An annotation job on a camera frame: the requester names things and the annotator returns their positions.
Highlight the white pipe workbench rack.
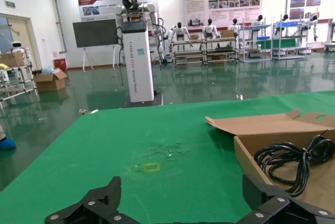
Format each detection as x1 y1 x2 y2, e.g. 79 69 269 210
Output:
0 51 39 110

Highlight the grey pipe shelf rack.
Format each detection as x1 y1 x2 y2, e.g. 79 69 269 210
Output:
171 35 207 65
205 35 239 65

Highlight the red box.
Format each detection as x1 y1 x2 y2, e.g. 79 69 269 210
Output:
53 58 68 72

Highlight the white humanoid robot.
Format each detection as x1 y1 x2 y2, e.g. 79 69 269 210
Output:
203 17 220 39
168 21 191 55
274 14 291 38
228 17 242 37
250 14 265 42
304 13 320 43

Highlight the open cardboard carton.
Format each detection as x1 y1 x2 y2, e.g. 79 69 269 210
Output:
33 70 68 93

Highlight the white wheeled tower robot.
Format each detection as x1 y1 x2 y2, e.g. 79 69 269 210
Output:
114 0 165 108

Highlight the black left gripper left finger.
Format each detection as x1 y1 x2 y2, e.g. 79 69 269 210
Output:
44 176 127 224

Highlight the yellow tape square mark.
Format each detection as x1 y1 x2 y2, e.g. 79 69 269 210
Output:
142 163 162 174

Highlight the black power cable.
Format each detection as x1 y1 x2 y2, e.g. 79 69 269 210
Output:
254 134 335 198

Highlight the white wall pipe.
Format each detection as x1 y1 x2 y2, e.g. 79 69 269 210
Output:
49 0 68 54

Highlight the cardboard box with torn rim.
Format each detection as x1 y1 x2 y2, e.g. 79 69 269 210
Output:
205 109 335 209

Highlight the brown cardboard carton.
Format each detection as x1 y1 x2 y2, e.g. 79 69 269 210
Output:
0 52 26 68

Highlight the black display on stand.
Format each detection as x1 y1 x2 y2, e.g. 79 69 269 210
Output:
72 18 120 72

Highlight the green tablecloth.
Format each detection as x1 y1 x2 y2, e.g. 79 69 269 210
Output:
0 90 335 224

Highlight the small round-headed white robot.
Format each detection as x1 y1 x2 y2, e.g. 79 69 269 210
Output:
6 41 31 64

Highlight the white pipe shelf rack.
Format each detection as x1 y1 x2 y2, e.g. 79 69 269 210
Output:
271 16 312 60
239 17 273 63

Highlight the beige door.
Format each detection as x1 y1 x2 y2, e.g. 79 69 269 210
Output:
0 13 36 70

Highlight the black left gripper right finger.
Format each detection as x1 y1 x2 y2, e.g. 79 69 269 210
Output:
237 174 335 224

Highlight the blue shoe cover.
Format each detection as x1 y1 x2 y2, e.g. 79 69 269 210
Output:
0 136 17 151

